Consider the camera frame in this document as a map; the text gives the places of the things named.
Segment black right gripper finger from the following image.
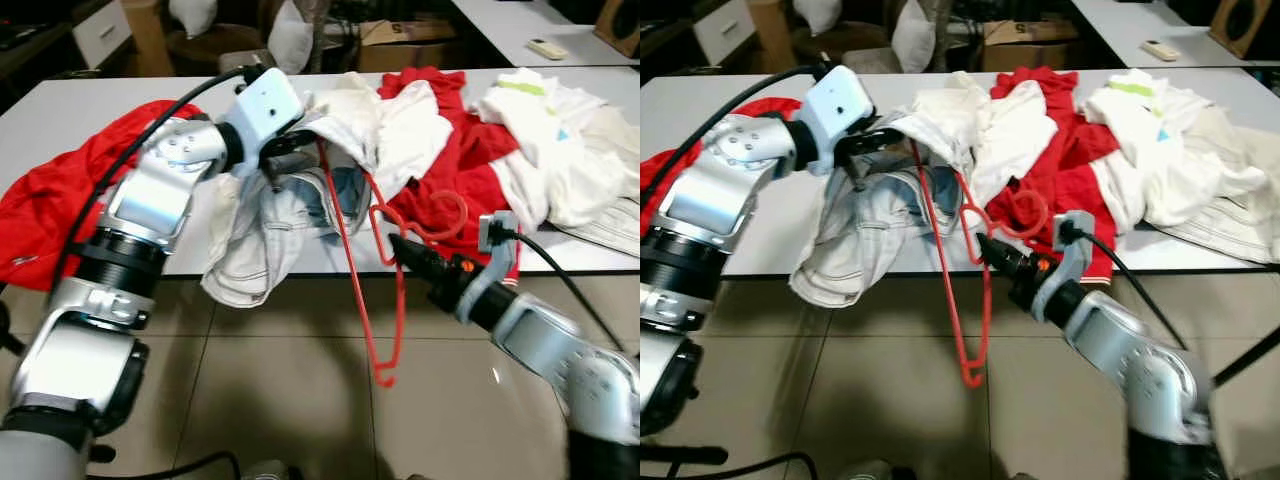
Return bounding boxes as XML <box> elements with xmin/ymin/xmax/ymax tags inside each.
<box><xmin>388</xmin><ymin>240</ymin><xmax>433</xmax><ymax>283</ymax></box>
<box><xmin>975</xmin><ymin>240</ymin><xmax>1011</xmax><ymax>281</ymax></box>
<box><xmin>975</xmin><ymin>233</ymin><xmax>1023</xmax><ymax>271</ymax></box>
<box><xmin>388</xmin><ymin>233</ymin><xmax>446</xmax><ymax>273</ymax></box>

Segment white denim jeans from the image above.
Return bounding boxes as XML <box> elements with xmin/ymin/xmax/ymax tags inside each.
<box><xmin>200</xmin><ymin>72</ymin><xmax>456</xmax><ymax>309</ymax></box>
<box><xmin>790</xmin><ymin>72</ymin><xmax>1059</xmax><ymax>309</ymax></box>

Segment red plastic hanger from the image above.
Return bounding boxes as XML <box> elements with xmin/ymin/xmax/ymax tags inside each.
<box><xmin>908</xmin><ymin>140</ymin><xmax>1051</xmax><ymax>389</ymax></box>
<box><xmin>318</xmin><ymin>140</ymin><xmax>471</xmax><ymax>389</ymax></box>

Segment red shirt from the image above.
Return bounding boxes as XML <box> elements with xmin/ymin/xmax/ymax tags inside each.
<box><xmin>985</xmin><ymin>66</ymin><xmax>1116</xmax><ymax>286</ymax></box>
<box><xmin>0</xmin><ymin>98</ymin><xmax>206</xmax><ymax>293</ymax></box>
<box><xmin>640</xmin><ymin>98</ymin><xmax>776</xmax><ymax>211</ymax></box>
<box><xmin>378</xmin><ymin>66</ymin><xmax>523</xmax><ymax>288</ymax></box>

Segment grey white pillow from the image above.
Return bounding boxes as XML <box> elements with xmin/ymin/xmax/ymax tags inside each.
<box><xmin>890</xmin><ymin>0</ymin><xmax>939</xmax><ymax>74</ymax></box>
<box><xmin>266</xmin><ymin>0</ymin><xmax>319</xmax><ymax>74</ymax></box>

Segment brown wooden stool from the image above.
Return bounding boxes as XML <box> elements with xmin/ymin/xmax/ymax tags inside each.
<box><xmin>165</xmin><ymin>25</ymin><xmax>269</xmax><ymax>76</ymax></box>
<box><xmin>790</xmin><ymin>22</ymin><xmax>891</xmax><ymax>73</ymax></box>

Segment open cardboard box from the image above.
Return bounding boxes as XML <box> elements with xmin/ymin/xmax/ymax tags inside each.
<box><xmin>975</xmin><ymin>18</ymin><xmax>1081</xmax><ymax>73</ymax></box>
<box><xmin>355</xmin><ymin>18</ymin><xmax>463</xmax><ymax>73</ymax></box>

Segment white table black legs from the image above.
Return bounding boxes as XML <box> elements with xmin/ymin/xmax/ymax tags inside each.
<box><xmin>0</xmin><ymin>65</ymin><xmax>641</xmax><ymax>281</ymax></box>
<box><xmin>640</xmin><ymin>65</ymin><xmax>1280</xmax><ymax>391</ymax></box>

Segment white shirt green label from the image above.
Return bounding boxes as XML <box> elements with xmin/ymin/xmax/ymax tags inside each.
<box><xmin>470</xmin><ymin>67</ymin><xmax>641</xmax><ymax>229</ymax></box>
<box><xmin>1078</xmin><ymin>67</ymin><xmax>1266</xmax><ymax>229</ymax></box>

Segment cream white garment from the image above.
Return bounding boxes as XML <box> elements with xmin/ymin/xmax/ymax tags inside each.
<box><xmin>545</xmin><ymin>105</ymin><xmax>641</xmax><ymax>259</ymax></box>
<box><xmin>1150</xmin><ymin>105</ymin><xmax>1280</xmax><ymax>266</ymax></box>

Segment white drawer unit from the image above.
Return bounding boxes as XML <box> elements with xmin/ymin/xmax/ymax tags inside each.
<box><xmin>690</xmin><ymin>0</ymin><xmax>758</xmax><ymax>66</ymax></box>
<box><xmin>70</xmin><ymin>0</ymin><xmax>136</xmax><ymax>69</ymax></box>

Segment grey left robot foot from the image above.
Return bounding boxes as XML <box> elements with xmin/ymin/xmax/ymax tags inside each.
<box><xmin>838</xmin><ymin>458</ymin><xmax>896</xmax><ymax>480</ymax></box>
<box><xmin>240</xmin><ymin>458</ymin><xmax>296</xmax><ymax>480</ymax></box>

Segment wooden speaker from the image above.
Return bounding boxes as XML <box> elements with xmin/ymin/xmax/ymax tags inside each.
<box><xmin>593</xmin><ymin>0</ymin><xmax>641</xmax><ymax>59</ymax></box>
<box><xmin>1207</xmin><ymin>0</ymin><xmax>1263</xmax><ymax>59</ymax></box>

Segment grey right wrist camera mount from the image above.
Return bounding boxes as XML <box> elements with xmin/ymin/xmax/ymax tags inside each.
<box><xmin>455</xmin><ymin>212</ymin><xmax>523</xmax><ymax>323</ymax></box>
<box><xmin>1030</xmin><ymin>210</ymin><xmax>1098</xmax><ymax>323</ymax></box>

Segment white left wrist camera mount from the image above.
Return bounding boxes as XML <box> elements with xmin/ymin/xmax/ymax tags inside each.
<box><xmin>800</xmin><ymin>65</ymin><xmax>881</xmax><ymax>176</ymax></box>
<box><xmin>218</xmin><ymin>67</ymin><xmax>306</xmax><ymax>179</ymax></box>

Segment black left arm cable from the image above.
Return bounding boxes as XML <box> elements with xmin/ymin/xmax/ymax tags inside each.
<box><xmin>55</xmin><ymin>62</ymin><xmax>266</xmax><ymax>296</ymax></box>
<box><xmin>640</xmin><ymin>60</ymin><xmax>831</xmax><ymax>206</ymax></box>

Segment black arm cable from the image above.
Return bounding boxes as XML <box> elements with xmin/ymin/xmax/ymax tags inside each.
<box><xmin>490</xmin><ymin>228</ymin><xmax>629</xmax><ymax>353</ymax></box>
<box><xmin>640</xmin><ymin>60</ymin><xmax>831</xmax><ymax>206</ymax></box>
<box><xmin>55</xmin><ymin>62</ymin><xmax>266</xmax><ymax>296</ymax></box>
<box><xmin>1068</xmin><ymin>225</ymin><xmax>1191</xmax><ymax>351</ymax></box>

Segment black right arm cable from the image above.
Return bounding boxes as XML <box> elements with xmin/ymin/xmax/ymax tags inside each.
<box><xmin>1068</xmin><ymin>225</ymin><xmax>1191</xmax><ymax>351</ymax></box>
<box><xmin>490</xmin><ymin>228</ymin><xmax>629</xmax><ymax>353</ymax></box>

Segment black floor cable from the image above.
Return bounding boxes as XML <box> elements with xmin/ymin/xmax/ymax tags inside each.
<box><xmin>95</xmin><ymin>450</ymin><xmax>241</xmax><ymax>480</ymax></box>
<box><xmin>640</xmin><ymin>445</ymin><xmax>821</xmax><ymax>480</ymax></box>

